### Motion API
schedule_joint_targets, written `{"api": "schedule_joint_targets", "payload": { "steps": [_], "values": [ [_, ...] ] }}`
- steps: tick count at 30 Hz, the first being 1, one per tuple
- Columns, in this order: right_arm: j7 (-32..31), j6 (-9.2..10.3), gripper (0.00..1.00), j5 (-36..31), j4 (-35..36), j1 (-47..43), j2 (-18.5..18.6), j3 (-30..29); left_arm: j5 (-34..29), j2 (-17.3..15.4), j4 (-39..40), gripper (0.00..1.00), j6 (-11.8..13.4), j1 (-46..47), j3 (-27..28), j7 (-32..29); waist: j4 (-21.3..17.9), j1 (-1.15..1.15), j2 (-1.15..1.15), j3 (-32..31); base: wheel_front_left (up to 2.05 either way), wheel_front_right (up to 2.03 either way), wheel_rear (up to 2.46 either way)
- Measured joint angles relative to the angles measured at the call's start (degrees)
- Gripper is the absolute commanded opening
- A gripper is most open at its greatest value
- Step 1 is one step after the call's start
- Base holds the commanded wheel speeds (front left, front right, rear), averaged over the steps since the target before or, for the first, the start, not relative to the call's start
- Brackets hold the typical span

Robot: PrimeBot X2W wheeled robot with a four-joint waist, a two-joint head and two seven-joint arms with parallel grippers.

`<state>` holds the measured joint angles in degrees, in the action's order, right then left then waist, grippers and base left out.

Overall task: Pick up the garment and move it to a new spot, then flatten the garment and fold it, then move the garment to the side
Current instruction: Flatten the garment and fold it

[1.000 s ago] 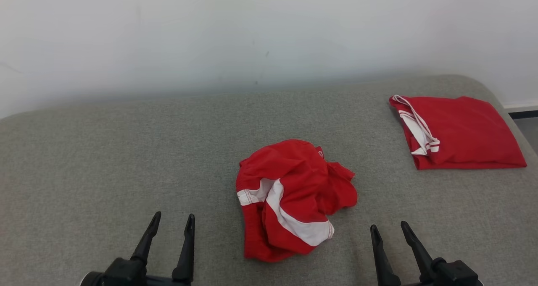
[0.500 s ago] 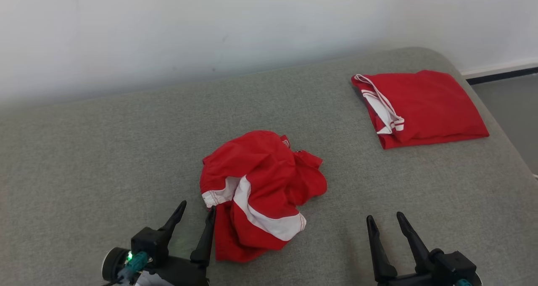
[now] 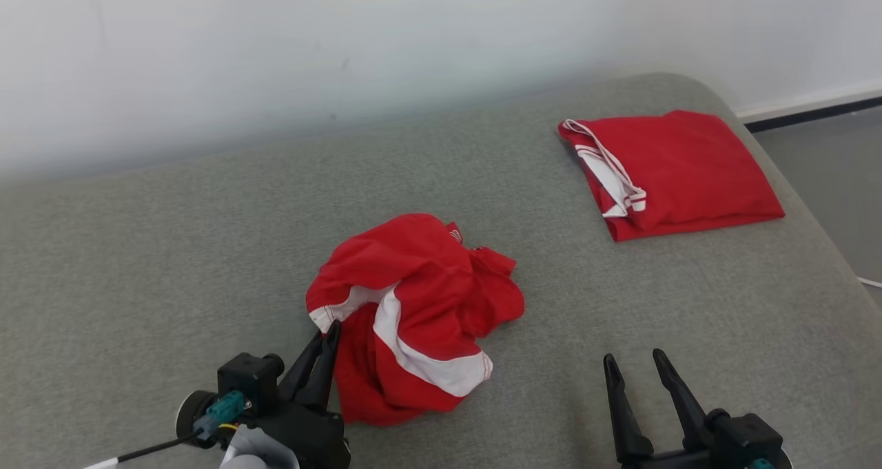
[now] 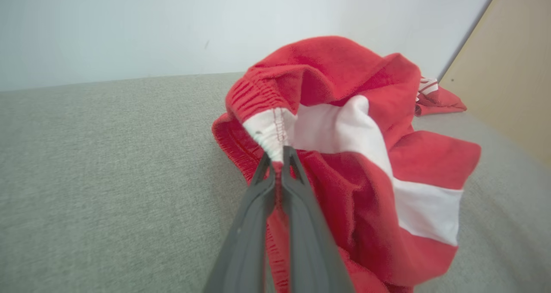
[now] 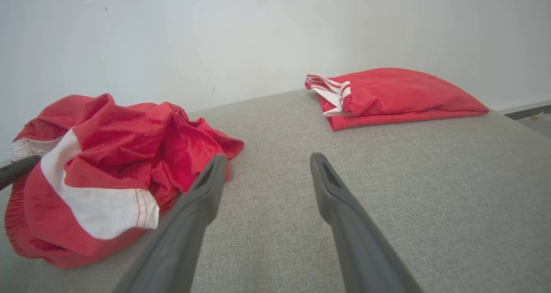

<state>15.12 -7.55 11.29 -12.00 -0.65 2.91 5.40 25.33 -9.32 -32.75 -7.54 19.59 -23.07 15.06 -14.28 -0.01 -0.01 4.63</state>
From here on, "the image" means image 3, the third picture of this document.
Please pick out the teal camera connector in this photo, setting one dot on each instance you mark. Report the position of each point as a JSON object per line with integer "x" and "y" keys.
{"x": 224, "y": 408}
{"x": 763, "y": 464}

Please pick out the red shorts with white panels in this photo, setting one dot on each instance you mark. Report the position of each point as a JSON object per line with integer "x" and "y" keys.
{"x": 427, "y": 276}

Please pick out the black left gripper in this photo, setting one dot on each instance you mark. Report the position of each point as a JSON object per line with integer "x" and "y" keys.
{"x": 313, "y": 438}

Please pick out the white wall baseboard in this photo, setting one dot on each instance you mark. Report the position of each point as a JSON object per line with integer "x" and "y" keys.
{"x": 813, "y": 100}

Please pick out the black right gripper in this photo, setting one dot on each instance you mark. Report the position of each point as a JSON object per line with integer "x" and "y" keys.
{"x": 689, "y": 459}

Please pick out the teal right camera connector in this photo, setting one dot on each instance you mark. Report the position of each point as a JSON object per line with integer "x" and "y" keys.
{"x": 763, "y": 464}

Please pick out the red jersey with black numbers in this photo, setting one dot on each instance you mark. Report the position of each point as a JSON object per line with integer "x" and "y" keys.
{"x": 689, "y": 173}

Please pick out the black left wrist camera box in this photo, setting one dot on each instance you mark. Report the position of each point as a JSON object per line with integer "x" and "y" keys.
{"x": 248, "y": 379}

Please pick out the teal left camera connector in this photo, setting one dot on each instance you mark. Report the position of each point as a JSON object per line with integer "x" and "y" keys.
{"x": 224, "y": 408}

